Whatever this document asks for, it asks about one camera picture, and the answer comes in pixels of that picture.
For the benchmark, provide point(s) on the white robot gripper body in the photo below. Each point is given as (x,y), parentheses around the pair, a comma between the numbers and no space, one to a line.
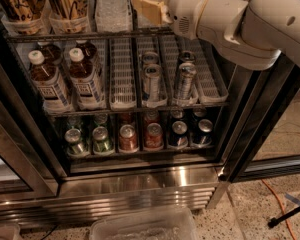
(185,10)

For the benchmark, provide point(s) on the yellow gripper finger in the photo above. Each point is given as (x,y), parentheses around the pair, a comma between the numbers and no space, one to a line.
(156,11)

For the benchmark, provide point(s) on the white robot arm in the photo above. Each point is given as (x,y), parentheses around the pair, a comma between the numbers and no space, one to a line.
(251,33)

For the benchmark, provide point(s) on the empty white shelf tray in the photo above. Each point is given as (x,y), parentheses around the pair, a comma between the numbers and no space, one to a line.
(122,81)

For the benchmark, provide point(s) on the tea bottle back right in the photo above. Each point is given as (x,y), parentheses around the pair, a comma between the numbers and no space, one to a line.
(90,52)

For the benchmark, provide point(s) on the tea bottle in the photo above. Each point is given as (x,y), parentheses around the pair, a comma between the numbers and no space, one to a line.
(50,84)
(86,80)
(51,52)
(90,52)

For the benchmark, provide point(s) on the brown drink bottle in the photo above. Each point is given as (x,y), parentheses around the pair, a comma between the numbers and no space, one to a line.
(24,13)
(69,16)

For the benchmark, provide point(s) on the stainless steel display fridge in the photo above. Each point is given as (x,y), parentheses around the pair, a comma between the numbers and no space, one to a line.
(42,184)

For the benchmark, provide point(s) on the tea bottle front right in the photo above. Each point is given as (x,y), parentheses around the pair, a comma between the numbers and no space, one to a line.
(86,80)

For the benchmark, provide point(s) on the tea bottle back left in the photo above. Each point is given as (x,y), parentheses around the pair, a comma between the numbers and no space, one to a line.
(51,52)

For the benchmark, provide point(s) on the tea bottle front left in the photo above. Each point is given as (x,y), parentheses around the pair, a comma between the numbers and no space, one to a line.
(50,84)

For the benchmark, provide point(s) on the brown drink bottle far left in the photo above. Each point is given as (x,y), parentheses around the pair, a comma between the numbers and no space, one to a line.
(24,13)

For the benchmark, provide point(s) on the silver tall can back right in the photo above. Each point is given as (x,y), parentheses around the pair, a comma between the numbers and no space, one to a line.
(186,56)

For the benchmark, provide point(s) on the silver tall can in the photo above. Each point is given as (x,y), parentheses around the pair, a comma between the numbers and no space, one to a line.
(150,57)
(186,56)
(186,73)
(151,82)

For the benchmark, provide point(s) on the silver tall can back left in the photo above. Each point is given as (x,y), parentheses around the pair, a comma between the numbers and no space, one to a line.
(150,57)

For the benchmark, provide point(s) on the silver tall can front right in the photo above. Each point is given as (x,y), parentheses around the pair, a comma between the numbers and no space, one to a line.
(186,73)

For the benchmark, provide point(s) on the silver tall can front left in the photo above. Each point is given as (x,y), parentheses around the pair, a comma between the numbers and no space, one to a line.
(151,82)

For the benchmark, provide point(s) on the empty white tray right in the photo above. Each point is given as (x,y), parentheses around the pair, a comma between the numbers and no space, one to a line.
(210,85)

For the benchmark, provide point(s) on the blue soda can front right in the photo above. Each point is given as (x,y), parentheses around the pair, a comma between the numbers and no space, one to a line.
(203,132)

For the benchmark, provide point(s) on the blue soda can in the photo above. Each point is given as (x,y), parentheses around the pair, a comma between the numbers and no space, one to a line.
(178,134)
(203,132)

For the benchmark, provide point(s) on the blue soda can front left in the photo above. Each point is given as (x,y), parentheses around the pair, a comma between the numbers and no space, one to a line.
(178,134)

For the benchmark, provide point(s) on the red soda can front right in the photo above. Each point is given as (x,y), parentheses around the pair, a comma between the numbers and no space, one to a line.
(153,136)

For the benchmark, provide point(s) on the red soda can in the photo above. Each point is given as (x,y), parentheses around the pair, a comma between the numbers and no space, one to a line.
(153,136)
(128,138)

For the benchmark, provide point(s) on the red soda can front left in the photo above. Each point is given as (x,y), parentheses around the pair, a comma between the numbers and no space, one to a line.
(128,138)

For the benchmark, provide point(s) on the green soda can front right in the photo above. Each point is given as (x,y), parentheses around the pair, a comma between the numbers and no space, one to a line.
(102,143)

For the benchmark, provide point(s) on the green soda can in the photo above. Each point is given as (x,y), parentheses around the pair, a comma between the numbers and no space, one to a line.
(102,143)
(76,144)

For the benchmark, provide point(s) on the green soda can front left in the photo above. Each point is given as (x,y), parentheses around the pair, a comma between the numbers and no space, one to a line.
(76,144)

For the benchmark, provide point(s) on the clear plastic bin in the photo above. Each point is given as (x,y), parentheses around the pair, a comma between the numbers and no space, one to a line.
(172,223)

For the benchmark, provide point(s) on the black stand leg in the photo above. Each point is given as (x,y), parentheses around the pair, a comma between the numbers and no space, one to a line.
(275,221)

